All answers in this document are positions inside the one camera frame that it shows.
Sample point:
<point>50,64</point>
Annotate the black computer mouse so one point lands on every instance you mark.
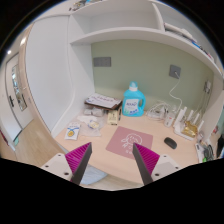
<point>170,142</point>

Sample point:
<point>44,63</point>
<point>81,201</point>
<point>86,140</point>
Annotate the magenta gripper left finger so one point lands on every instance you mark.
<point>77,160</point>

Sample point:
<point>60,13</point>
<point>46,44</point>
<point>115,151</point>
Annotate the white wall shelf unit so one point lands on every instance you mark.
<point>148,20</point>

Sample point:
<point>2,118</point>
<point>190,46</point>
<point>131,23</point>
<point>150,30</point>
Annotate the white door with handle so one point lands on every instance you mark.
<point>15,93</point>

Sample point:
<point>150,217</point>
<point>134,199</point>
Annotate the plastic bag with yellow item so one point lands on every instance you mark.
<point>90,128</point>

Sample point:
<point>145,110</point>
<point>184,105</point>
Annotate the grey wall outlet with plug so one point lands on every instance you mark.
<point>175,71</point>

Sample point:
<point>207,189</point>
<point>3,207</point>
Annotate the white card with yellow badge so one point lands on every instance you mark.
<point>72,131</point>

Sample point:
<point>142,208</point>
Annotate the small white bottle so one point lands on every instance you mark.
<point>169,119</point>

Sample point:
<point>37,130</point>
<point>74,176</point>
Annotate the grey wall socket panel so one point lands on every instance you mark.
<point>102,61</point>

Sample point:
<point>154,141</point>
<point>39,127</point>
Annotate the flat box with white sheet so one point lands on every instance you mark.
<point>106,102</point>

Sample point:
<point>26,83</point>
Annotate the blue detergent bottle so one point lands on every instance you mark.
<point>134,101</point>

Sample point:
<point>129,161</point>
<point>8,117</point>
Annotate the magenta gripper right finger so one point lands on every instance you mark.
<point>146,161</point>

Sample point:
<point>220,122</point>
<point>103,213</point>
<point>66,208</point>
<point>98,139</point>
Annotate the clear plastic packets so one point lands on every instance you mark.
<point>94,112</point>

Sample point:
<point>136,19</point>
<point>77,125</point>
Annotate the pink mouse pad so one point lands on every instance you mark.
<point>123,139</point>

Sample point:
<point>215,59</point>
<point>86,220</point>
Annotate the small yellow box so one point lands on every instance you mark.
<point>112,118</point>

